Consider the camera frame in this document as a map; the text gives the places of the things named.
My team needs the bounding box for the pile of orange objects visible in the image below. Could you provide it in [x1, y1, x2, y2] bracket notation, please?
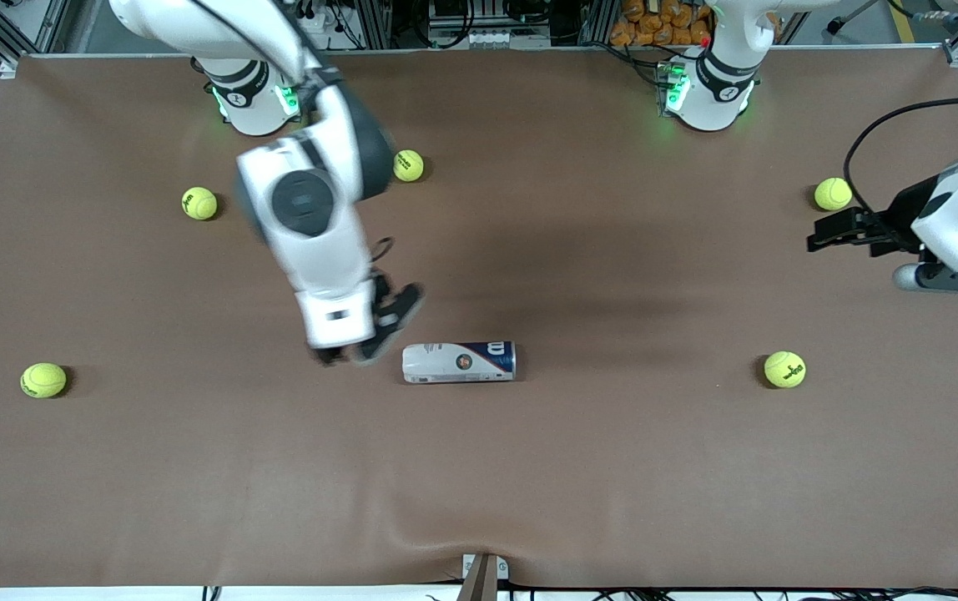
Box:
[610, 0, 712, 47]

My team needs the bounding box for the aluminium table edge rail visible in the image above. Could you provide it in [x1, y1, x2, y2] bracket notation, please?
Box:
[16, 43, 947, 59]

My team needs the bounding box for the aluminium frame post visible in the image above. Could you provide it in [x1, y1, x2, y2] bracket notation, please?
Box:
[358, 0, 394, 49]
[583, 0, 613, 47]

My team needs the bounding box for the brown table mat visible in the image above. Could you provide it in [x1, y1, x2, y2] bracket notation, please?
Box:
[0, 46, 958, 589]

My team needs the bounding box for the yellow tennis ball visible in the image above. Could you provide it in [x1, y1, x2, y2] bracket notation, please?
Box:
[20, 361, 68, 400]
[764, 351, 807, 389]
[181, 185, 219, 222]
[814, 176, 854, 212]
[393, 149, 426, 184]

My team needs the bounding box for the long white power strip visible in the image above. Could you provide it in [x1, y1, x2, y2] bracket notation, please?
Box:
[427, 29, 551, 49]

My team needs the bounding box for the white blue tennis ball can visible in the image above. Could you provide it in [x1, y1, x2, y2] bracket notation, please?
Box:
[401, 341, 518, 385]

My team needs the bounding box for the white power strip with plugs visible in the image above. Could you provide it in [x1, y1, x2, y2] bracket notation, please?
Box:
[295, 0, 342, 51]

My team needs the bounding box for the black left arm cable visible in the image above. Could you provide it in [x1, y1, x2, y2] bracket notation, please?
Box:
[843, 94, 958, 220]

